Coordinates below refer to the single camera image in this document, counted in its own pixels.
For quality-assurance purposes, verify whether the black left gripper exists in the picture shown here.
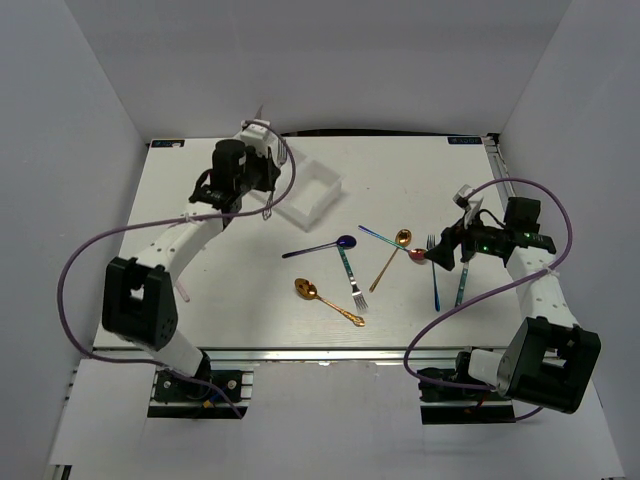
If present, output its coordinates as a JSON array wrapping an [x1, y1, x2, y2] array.
[[235, 144, 281, 195]]

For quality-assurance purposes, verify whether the ornate silver fork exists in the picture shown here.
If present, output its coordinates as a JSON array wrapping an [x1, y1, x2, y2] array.
[[262, 140, 287, 221]]

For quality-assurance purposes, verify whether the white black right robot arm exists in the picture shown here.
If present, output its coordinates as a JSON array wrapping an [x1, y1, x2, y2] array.
[[425, 197, 601, 414]]

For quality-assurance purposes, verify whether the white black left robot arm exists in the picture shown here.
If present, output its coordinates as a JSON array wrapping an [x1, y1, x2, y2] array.
[[101, 139, 280, 399]]

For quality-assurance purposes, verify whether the blue iridescent fork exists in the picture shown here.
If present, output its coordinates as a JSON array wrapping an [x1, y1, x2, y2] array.
[[426, 234, 441, 312]]

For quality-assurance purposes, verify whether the rainbow iridescent spoon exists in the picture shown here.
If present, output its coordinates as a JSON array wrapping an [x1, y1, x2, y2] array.
[[358, 225, 427, 263]]

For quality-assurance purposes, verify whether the slim gold spoon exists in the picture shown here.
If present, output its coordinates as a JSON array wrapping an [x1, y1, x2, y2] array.
[[369, 229, 412, 293]]

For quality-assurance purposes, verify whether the white three-compartment plastic tray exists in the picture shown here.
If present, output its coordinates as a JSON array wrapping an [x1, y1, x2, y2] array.
[[249, 135, 342, 232]]

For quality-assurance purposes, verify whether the purple blue iridescent spoon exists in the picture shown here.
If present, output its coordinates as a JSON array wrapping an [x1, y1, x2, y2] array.
[[281, 235, 357, 259]]

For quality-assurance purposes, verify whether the left blue corner label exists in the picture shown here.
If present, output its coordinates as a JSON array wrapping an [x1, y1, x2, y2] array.
[[150, 139, 185, 148]]

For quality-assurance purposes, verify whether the blue corner label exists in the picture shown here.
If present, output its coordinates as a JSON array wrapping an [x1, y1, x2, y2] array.
[[447, 136, 483, 145], [150, 139, 185, 148]]

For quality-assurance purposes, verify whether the right blue corner label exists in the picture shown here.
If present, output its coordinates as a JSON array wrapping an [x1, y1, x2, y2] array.
[[447, 136, 483, 145]]

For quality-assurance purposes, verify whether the ornate gold spoon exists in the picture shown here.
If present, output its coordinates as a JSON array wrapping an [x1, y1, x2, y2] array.
[[294, 278, 366, 328]]

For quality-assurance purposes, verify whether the teal handled silver spoon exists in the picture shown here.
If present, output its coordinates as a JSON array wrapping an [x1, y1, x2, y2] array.
[[455, 262, 469, 306]]

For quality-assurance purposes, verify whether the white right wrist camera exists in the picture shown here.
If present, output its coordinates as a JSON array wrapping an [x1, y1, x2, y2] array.
[[453, 184, 484, 228]]

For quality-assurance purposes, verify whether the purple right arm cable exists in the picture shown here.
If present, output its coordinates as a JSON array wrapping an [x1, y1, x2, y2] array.
[[402, 177, 573, 421]]

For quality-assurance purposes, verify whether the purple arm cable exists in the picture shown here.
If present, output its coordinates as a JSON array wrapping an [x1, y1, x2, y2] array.
[[402, 177, 573, 421], [57, 119, 297, 420]]

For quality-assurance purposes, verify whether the teal handled silver fork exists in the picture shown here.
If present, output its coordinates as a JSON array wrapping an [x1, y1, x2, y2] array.
[[338, 246, 368, 313]]

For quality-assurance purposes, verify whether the aluminium table frame rail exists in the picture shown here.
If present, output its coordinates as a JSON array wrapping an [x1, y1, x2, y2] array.
[[482, 133, 566, 359]]

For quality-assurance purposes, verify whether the pink handled silver spoon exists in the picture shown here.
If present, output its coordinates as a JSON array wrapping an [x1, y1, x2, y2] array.
[[175, 281, 191, 303]]

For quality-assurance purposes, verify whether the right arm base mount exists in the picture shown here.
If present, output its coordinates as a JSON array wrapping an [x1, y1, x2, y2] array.
[[417, 349, 514, 416]]

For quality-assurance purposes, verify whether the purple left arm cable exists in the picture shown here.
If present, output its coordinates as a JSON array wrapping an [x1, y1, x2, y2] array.
[[57, 119, 297, 420]]

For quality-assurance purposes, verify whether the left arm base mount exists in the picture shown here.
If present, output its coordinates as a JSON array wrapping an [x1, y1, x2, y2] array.
[[147, 367, 253, 420]]

